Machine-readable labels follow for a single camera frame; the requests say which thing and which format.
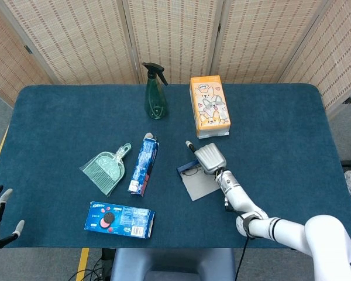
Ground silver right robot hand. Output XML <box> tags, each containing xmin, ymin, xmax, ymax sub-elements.
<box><xmin>185</xmin><ymin>140</ymin><xmax>227</xmax><ymax>174</ymax></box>

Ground black-framed eyeglasses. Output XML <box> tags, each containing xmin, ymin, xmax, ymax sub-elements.
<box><xmin>181</xmin><ymin>163</ymin><xmax>207</xmax><ymax>176</ymax></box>

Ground blue glasses case grey lining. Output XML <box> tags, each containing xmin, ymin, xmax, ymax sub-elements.
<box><xmin>177</xmin><ymin>159</ymin><xmax>223</xmax><ymax>202</ymax></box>

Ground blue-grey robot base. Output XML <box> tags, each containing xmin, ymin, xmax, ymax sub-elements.
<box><xmin>110</xmin><ymin>248</ymin><xmax>237</xmax><ymax>281</ymax></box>

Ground orange corgi tissue pack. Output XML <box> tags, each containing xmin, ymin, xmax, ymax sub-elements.
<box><xmin>189</xmin><ymin>75</ymin><xmax>232</xmax><ymax>139</ymax></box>

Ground blue Oreo box open flaps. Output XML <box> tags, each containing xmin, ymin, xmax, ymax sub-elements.
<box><xmin>128</xmin><ymin>132</ymin><xmax>160</xmax><ymax>196</ymax></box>

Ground blue table cloth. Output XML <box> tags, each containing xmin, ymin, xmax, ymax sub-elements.
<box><xmin>0</xmin><ymin>84</ymin><xmax>351</xmax><ymax>249</ymax></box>

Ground green plastic spray bottle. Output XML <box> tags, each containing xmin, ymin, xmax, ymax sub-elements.
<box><xmin>142</xmin><ymin>61</ymin><xmax>169</xmax><ymax>121</ymax></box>

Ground green dustpan brush set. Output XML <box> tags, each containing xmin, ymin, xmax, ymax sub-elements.
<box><xmin>79</xmin><ymin>143</ymin><xmax>133</xmax><ymax>197</ymax></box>

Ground blue Oreo box dented end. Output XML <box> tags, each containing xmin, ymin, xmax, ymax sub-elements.
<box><xmin>84</xmin><ymin>201</ymin><xmax>156</xmax><ymax>239</ymax></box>

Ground woven folding screen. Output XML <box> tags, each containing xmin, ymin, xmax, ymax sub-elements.
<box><xmin>0</xmin><ymin>0</ymin><xmax>351</xmax><ymax>118</ymax></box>

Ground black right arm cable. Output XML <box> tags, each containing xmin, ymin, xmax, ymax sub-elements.
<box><xmin>235</xmin><ymin>237</ymin><xmax>250</xmax><ymax>281</ymax></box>

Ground black floor cables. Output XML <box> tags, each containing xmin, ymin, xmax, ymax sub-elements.
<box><xmin>68</xmin><ymin>254</ymin><xmax>112</xmax><ymax>281</ymax></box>

